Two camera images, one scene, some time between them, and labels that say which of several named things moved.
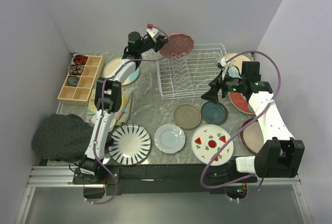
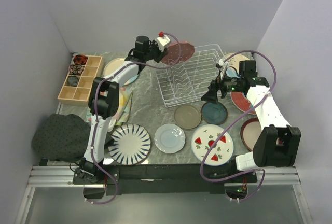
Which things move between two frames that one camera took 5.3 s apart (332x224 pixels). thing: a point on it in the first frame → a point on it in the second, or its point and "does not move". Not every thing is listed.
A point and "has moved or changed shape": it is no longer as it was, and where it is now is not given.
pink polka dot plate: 179,45 has moved or changed shape
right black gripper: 211,95 does not move
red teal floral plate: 239,101 does not move
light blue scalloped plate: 169,138 does not move
